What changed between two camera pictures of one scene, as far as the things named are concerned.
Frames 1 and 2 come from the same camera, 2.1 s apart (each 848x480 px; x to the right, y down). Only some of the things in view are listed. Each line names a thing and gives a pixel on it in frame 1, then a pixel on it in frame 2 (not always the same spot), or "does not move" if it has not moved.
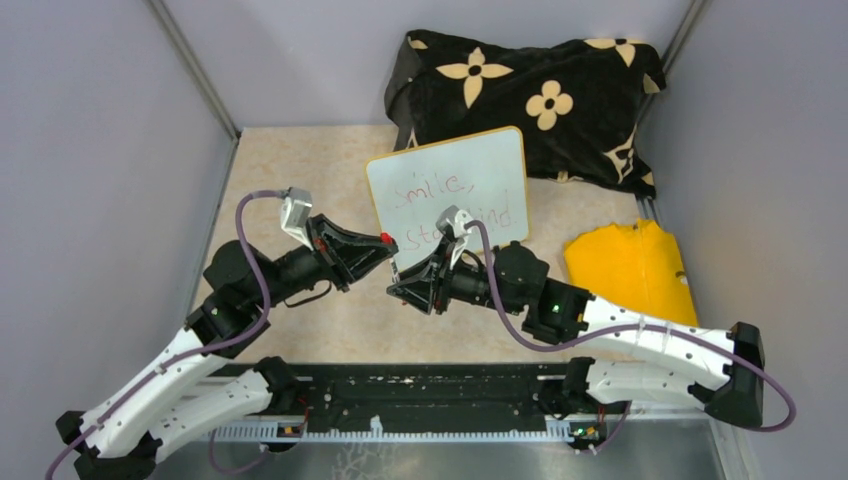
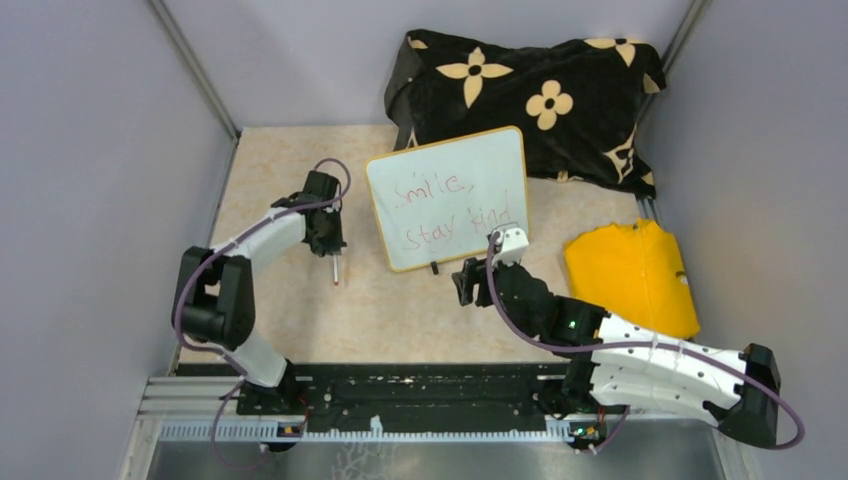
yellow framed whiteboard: (484, 174) does not move
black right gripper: (417, 285) -> (474, 272)
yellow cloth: (636, 267) does not move
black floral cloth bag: (578, 101) does not move
